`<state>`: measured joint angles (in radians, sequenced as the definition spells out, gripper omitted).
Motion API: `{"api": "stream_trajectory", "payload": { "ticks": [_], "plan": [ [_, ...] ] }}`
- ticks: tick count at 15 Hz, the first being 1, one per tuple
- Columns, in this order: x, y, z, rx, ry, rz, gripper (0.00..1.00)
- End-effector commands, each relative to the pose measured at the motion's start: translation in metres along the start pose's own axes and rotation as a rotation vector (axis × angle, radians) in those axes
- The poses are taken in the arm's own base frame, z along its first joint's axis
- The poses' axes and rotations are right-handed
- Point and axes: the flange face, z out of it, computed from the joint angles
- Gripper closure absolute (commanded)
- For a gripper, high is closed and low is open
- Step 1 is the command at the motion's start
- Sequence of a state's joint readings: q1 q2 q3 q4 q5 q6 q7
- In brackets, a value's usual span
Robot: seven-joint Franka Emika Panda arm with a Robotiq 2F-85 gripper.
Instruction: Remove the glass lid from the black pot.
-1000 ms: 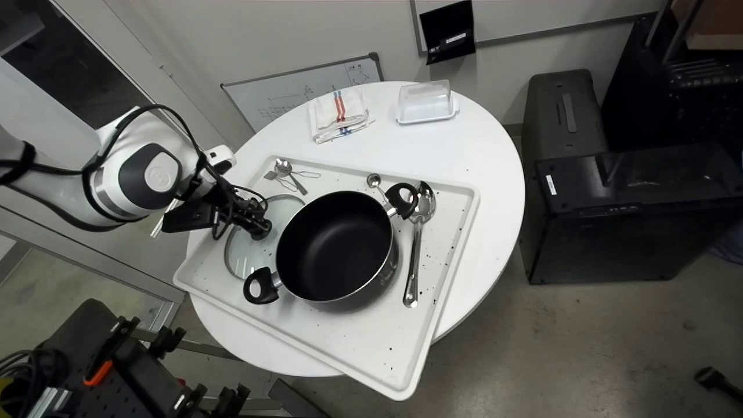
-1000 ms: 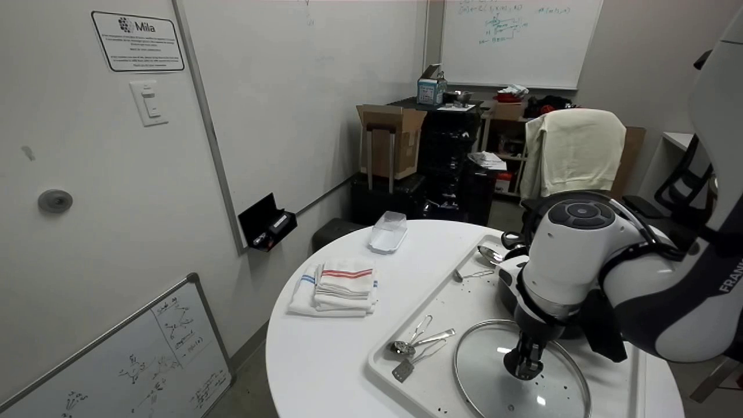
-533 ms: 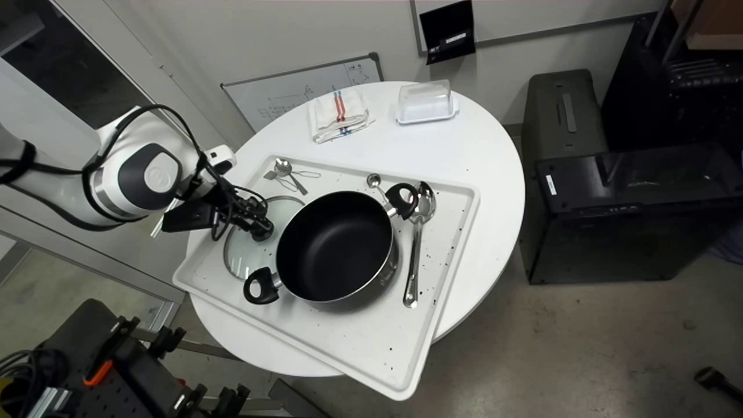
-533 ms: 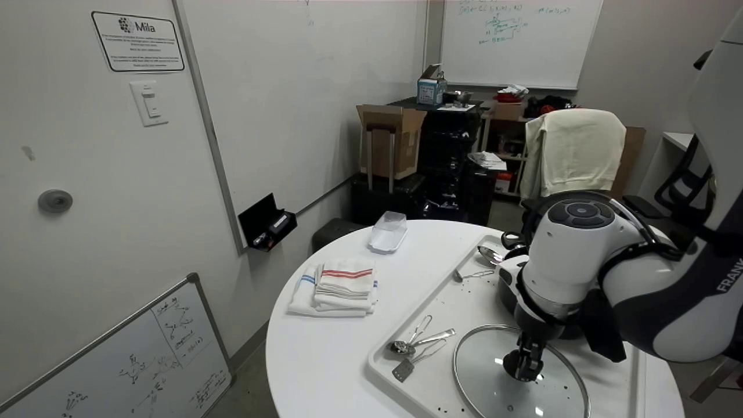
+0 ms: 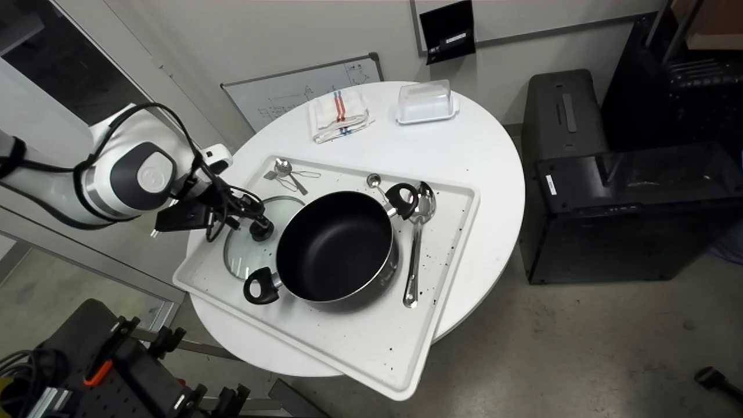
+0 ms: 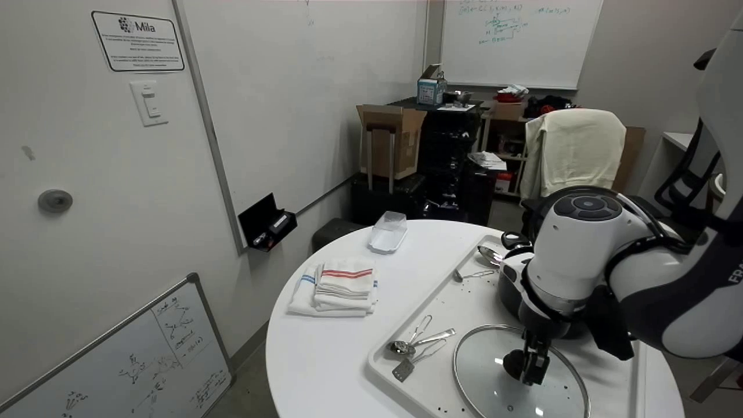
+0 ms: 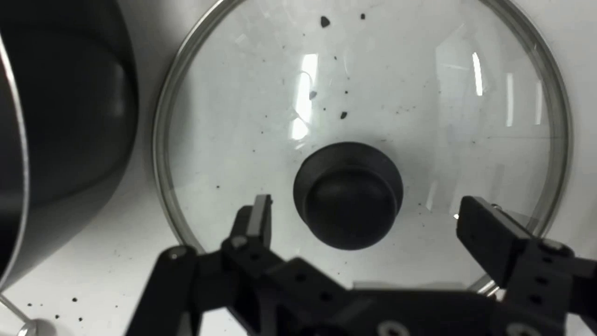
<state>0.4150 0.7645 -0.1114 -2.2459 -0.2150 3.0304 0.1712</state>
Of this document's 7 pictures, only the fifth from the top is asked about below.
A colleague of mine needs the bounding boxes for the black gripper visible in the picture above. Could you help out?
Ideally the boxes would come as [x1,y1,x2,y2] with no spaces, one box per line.
[203,181,276,242]

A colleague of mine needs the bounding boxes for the glass lid with black knob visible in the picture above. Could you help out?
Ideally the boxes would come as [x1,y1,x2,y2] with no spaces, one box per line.
[221,193,310,283]

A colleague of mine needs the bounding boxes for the small metal spoon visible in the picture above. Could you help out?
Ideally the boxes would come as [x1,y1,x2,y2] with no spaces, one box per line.
[263,155,323,198]

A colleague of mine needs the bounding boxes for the leaning whiteboard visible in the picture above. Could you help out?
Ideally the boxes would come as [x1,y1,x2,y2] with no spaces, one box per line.
[221,52,386,134]

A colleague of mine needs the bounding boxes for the white rectangular tray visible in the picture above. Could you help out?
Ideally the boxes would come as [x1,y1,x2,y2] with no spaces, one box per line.
[169,154,484,405]

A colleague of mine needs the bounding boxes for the large metal spoon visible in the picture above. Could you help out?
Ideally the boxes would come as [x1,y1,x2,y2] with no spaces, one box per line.
[400,179,438,309]

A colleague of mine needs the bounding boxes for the clear plastic container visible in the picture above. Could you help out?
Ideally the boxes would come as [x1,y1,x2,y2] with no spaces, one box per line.
[392,77,459,128]

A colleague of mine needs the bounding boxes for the black tool cart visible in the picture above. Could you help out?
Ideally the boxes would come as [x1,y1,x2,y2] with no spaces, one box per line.
[0,297,254,418]

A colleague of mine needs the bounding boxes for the black cabinet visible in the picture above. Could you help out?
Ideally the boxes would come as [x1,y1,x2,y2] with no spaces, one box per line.
[519,67,743,286]

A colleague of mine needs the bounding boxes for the black shelf unit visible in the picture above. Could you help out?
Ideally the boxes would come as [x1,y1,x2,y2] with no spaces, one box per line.
[599,0,743,161]

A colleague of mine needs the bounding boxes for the brown wooden furniture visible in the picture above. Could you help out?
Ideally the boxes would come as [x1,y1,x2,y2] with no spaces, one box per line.
[668,0,743,54]

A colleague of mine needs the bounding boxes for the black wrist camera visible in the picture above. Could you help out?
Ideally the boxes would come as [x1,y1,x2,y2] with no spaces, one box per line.
[153,203,211,234]

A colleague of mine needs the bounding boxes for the black pot with handles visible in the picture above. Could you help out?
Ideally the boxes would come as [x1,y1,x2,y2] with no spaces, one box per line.
[242,181,426,306]

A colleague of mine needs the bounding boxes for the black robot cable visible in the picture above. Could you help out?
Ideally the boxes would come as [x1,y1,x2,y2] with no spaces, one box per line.
[73,103,265,234]

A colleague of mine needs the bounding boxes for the orange tool handle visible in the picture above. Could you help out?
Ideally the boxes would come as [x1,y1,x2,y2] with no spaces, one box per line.
[82,356,118,391]

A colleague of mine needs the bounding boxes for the black wall device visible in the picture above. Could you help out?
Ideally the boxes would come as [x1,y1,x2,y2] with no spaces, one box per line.
[415,0,479,64]

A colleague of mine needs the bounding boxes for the white wall panel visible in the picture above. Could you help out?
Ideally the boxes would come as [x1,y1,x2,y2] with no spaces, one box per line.
[408,0,668,48]

